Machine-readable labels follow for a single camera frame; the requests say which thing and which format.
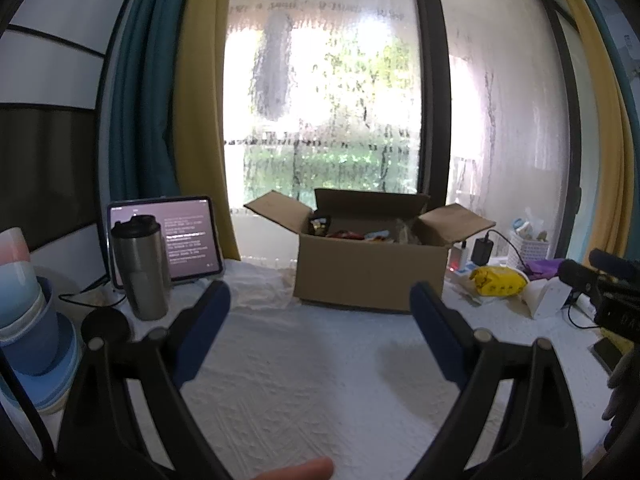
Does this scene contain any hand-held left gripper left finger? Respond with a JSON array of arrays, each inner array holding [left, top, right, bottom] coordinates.
[[56, 280, 236, 480]]

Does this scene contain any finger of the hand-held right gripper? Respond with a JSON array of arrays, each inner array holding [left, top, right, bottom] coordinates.
[[557, 259, 609, 297], [589, 248, 640, 282]]

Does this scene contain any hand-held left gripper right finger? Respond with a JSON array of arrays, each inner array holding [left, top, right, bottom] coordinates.
[[410, 281, 586, 480]]

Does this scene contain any brown cardboard box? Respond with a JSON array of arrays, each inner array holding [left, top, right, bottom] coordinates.
[[243, 188, 497, 315]]

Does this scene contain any person's right hand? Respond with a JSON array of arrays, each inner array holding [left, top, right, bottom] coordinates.
[[602, 350, 640, 423]]

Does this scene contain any person's left hand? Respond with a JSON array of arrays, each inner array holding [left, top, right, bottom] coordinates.
[[252, 456, 335, 480]]

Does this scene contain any purple cloth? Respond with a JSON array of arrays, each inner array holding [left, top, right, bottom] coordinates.
[[527, 258, 568, 278]]

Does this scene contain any black phone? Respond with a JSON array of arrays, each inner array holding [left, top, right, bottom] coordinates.
[[592, 337, 626, 373]]

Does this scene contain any white woven basket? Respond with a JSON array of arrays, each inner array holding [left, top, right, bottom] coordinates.
[[506, 232, 551, 268]]

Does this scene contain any white power strip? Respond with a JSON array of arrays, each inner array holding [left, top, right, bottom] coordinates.
[[444, 262, 476, 287]]

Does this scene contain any clear plastic bag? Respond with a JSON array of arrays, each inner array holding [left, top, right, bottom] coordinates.
[[225, 259, 301, 308]]

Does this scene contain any yellow printed bag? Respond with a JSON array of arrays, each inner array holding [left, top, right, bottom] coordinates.
[[470, 266, 530, 297]]

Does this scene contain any steel travel mug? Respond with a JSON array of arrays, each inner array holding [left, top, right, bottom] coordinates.
[[110, 214, 170, 322]]

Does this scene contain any tablet in dark case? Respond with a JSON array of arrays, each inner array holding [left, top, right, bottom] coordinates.
[[106, 196, 226, 290]]

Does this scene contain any black charger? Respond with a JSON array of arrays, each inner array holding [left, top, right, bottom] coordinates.
[[472, 237, 495, 266]]

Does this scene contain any black round disc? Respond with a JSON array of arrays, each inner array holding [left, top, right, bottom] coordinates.
[[81, 307, 132, 346]]

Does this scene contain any yellow curtain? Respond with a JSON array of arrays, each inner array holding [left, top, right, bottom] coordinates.
[[542, 0, 636, 261], [172, 0, 243, 261]]

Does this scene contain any dark blue bowl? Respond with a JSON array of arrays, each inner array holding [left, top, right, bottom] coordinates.
[[0, 277, 63, 376]]

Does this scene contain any pink blue gradient cup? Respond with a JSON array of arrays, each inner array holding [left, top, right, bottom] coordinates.
[[0, 227, 41, 331]]

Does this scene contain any black charger cable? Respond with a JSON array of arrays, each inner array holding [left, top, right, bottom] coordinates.
[[485, 230, 526, 271]]

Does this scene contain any thin black cable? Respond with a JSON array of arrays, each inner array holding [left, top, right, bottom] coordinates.
[[59, 272, 128, 307]]

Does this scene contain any black window frame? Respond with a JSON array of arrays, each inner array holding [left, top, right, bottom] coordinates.
[[407, 0, 453, 211]]

